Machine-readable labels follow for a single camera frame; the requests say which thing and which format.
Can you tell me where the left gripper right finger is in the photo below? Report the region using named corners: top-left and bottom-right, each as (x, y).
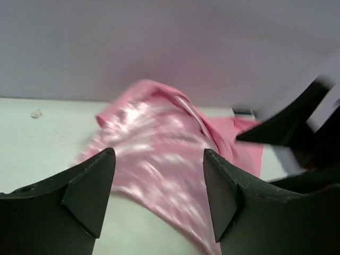
top-left (203, 149), bottom-right (339, 254)

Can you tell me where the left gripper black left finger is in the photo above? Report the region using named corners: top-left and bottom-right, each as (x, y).
top-left (1, 148), bottom-right (115, 254)

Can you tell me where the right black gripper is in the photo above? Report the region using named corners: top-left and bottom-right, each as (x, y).
top-left (235, 76), bottom-right (340, 192)

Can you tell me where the pink pillowcase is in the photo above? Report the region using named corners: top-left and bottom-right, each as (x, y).
top-left (76, 80), bottom-right (264, 254)

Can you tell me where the right blue corner label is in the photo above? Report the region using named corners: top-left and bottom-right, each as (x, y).
top-left (232, 108), bottom-right (254, 116)

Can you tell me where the small white scrap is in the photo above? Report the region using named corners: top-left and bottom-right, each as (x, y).
top-left (30, 109), bottom-right (43, 120)

